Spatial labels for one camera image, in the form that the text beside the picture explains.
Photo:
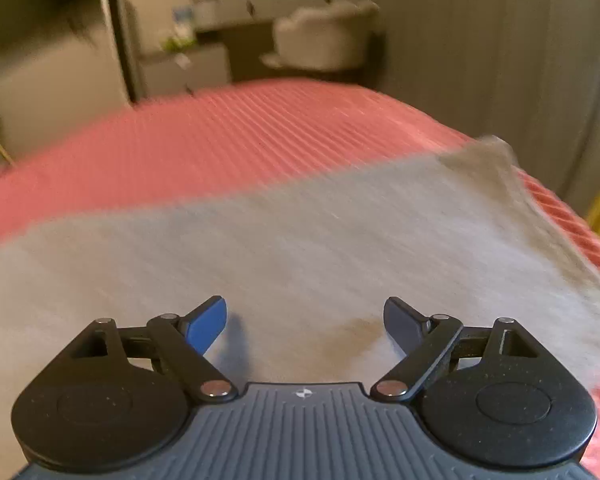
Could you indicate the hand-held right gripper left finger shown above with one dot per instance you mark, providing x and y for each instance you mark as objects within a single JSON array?
[{"x": 207, "y": 327}]

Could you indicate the white bedside cabinet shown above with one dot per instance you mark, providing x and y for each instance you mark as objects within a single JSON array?
[{"x": 195, "y": 67}]

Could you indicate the pink ribbed bedspread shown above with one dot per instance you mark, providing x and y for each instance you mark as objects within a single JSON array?
[{"x": 205, "y": 135}]

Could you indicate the grey sock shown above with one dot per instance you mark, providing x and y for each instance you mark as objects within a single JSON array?
[{"x": 305, "y": 240}]

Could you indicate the grey curtain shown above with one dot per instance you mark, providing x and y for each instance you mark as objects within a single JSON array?
[{"x": 480, "y": 60}]

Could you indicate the small green plant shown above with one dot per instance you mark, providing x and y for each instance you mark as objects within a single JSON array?
[{"x": 171, "y": 46}]

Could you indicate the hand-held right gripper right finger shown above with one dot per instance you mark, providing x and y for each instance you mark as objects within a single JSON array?
[{"x": 402, "y": 322}]

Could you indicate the blue white container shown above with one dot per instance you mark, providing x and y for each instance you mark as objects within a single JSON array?
[{"x": 182, "y": 20}]

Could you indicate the white door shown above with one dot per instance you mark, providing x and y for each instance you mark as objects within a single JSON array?
[{"x": 111, "y": 40}]

